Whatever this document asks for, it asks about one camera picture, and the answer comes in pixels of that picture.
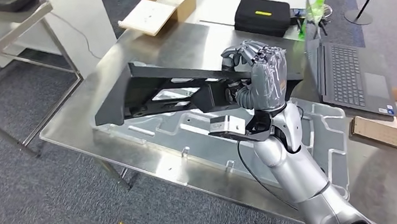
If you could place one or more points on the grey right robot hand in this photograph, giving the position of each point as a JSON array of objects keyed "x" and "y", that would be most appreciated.
[{"x": 269, "y": 80}]

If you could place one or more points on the long black plastic car part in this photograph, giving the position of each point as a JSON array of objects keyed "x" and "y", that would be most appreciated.
[{"x": 118, "y": 103}]

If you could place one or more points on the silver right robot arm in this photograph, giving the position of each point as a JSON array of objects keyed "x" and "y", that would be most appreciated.
[{"x": 297, "y": 174}]

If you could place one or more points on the steel workbench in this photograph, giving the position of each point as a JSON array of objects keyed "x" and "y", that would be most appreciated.
[{"x": 178, "y": 44}]

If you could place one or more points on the black case with yellow label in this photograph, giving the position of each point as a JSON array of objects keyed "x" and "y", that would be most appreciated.
[{"x": 262, "y": 23}]

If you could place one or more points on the dark grey laptop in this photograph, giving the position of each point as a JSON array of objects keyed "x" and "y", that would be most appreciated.
[{"x": 346, "y": 73}]

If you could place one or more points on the bright green plastic object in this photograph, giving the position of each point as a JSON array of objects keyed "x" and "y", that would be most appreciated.
[{"x": 313, "y": 9}]

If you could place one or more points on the stamped metal plate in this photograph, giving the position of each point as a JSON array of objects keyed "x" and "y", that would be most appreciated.
[{"x": 205, "y": 143}]

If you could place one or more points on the cardboard box with white lining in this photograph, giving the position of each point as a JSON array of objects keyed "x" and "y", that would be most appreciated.
[{"x": 185, "y": 1}]

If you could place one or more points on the smartphone with brown back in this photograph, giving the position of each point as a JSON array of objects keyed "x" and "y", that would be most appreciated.
[{"x": 380, "y": 133}]

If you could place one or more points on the white desk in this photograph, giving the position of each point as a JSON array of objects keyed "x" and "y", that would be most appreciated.
[{"x": 80, "y": 28}]

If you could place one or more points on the steel table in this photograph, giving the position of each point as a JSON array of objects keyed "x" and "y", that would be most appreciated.
[{"x": 5, "y": 34}]

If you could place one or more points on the black bag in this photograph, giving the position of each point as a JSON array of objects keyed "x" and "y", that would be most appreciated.
[{"x": 6, "y": 4}]

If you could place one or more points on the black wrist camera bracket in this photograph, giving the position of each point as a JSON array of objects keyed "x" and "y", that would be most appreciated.
[{"x": 257, "y": 131}]

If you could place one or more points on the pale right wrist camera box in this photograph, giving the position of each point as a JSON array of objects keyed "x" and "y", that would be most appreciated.
[{"x": 226, "y": 125}]

